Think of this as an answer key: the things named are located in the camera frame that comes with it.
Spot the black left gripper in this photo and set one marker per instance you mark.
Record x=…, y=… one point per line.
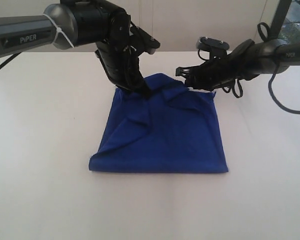
x=120, y=63

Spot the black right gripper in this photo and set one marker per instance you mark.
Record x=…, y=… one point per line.
x=215, y=73

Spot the blue towel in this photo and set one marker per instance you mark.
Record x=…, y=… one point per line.
x=175, y=131

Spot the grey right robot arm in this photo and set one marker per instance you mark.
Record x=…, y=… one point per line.
x=246, y=62

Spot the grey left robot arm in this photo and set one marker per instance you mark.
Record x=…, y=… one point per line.
x=74, y=23

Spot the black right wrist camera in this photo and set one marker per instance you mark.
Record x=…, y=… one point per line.
x=216, y=48

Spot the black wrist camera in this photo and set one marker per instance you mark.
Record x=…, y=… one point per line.
x=142, y=42
x=216, y=48

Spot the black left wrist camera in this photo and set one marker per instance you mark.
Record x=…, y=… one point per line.
x=142, y=42

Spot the dark window frame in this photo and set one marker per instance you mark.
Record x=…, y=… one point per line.
x=279, y=18

